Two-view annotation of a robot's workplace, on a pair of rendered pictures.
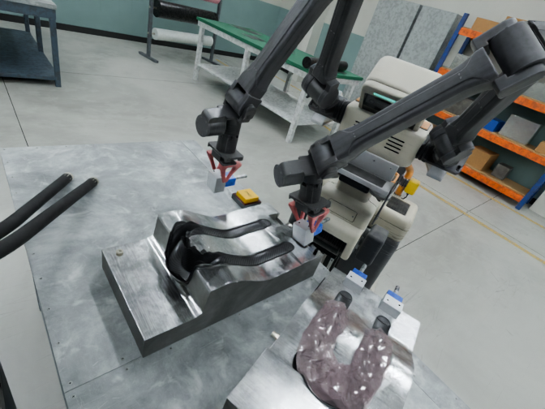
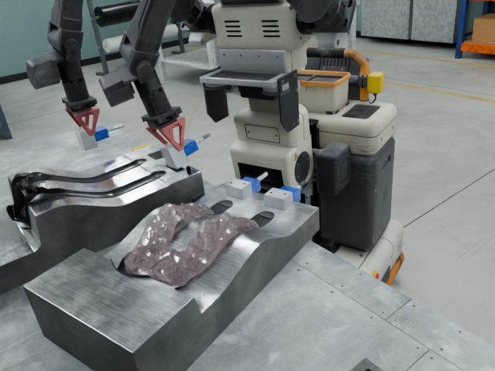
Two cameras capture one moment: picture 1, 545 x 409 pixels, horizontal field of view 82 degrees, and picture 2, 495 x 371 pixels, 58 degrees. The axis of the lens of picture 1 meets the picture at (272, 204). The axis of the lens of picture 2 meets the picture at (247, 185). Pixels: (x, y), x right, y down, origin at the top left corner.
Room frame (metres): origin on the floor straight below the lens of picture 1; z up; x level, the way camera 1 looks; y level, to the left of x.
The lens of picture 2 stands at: (-0.20, -0.53, 1.34)
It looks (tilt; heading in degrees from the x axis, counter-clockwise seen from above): 27 degrees down; 15
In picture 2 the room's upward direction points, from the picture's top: 6 degrees counter-clockwise
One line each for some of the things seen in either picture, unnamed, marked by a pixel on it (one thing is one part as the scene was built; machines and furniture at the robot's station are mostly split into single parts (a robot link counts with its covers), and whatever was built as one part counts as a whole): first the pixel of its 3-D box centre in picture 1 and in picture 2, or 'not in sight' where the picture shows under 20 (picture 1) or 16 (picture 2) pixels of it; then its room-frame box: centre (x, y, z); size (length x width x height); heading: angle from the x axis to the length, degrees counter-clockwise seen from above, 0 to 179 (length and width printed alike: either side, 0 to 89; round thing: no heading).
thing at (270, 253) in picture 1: (233, 241); (85, 179); (0.60, 0.06, 0.92); 0.35 x 0.16 x 0.09; 139
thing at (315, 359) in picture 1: (348, 342); (188, 232); (0.44, -0.24, 0.90); 0.26 x 0.18 x 0.08; 157
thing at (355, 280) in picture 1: (358, 276); (250, 185); (0.70, -0.30, 0.86); 0.13 x 0.05 x 0.05; 157
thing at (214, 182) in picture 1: (229, 178); (102, 132); (0.86, 0.16, 0.93); 0.13 x 0.05 x 0.05; 139
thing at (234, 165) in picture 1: (225, 166); (85, 118); (0.83, 0.17, 0.99); 0.07 x 0.07 x 0.09; 49
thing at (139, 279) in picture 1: (223, 254); (83, 199); (0.60, 0.08, 0.87); 0.50 x 0.26 x 0.14; 139
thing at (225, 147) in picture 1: (226, 143); (76, 91); (0.83, 0.18, 1.06); 0.10 x 0.07 x 0.07; 49
